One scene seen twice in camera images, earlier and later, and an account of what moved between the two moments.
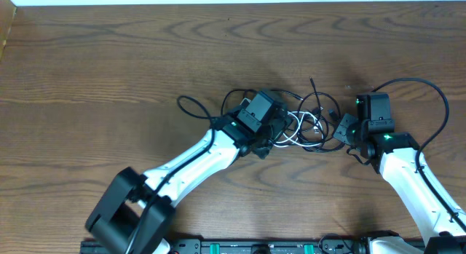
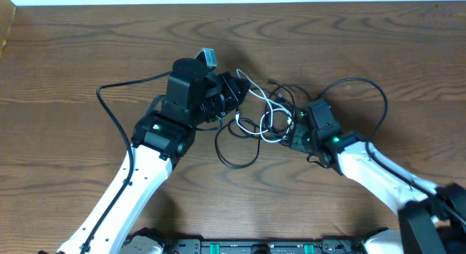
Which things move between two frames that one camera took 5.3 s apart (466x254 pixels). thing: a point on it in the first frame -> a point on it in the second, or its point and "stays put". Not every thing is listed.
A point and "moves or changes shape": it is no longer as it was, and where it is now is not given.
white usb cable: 297,130 moves or changes shape
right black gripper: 340,133 -> 295,142
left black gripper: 282,120 -> 226,81
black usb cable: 317,116 moves or changes shape
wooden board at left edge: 7,13 stays put
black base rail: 259,245 stays put
